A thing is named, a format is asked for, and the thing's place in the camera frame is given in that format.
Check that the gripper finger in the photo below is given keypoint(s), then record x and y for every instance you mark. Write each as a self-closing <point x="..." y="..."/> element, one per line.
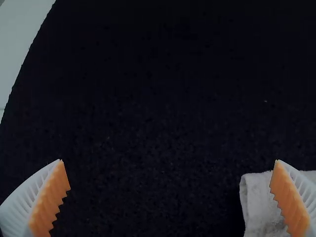
<point x="37" y="207"/>
<point x="293" y="205"/>

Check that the pale towel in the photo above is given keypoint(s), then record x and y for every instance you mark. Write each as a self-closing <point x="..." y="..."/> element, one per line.
<point x="256" y="202"/>

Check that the black mat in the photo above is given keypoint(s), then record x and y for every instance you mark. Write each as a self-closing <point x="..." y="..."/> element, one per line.
<point x="158" y="98"/>

